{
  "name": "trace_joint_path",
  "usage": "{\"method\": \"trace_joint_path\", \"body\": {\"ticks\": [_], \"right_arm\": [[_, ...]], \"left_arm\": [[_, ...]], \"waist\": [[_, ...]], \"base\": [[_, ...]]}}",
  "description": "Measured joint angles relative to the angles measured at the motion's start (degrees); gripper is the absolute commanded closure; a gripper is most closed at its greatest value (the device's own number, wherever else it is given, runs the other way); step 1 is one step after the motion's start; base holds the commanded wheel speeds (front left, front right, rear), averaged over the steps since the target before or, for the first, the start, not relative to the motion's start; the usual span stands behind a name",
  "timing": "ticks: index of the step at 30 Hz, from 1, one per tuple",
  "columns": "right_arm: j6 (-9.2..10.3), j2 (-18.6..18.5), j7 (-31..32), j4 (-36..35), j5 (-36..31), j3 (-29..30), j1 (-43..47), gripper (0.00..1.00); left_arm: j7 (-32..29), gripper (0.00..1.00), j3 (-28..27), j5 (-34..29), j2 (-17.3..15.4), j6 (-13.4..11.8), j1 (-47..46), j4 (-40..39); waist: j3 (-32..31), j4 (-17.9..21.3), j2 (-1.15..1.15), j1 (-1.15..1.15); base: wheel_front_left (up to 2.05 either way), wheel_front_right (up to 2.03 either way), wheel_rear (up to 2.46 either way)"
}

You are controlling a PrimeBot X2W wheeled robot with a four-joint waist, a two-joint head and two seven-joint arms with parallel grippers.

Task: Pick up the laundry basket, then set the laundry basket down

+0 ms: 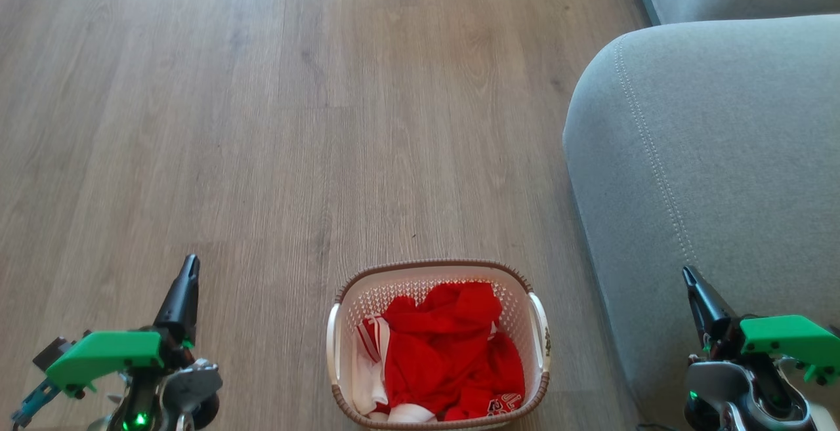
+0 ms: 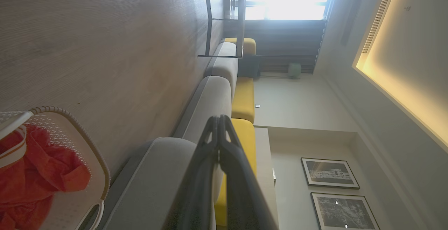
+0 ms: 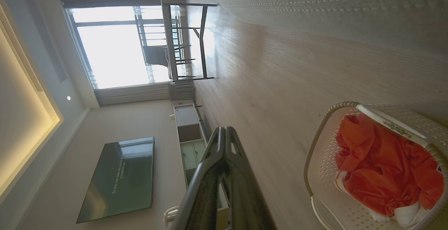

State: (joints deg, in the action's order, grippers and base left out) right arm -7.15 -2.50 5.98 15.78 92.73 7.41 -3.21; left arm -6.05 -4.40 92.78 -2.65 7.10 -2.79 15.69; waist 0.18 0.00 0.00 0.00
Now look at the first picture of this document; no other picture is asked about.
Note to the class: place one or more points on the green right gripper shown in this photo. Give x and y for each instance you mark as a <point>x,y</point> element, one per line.
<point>791,339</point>

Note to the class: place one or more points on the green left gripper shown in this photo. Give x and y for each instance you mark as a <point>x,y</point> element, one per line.
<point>98,352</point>

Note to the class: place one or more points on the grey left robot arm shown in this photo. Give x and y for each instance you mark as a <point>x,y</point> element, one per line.
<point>184,388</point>

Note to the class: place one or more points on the white brown-rimmed laundry basket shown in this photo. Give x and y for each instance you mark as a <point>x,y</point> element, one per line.
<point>535,326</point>

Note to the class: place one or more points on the white red-striped garment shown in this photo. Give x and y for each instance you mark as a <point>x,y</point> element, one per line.
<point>369,378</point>

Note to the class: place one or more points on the red garment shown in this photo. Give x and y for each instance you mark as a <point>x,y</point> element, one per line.
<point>446,346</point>

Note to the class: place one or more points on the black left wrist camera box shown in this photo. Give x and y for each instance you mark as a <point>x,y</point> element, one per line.
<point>56,352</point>

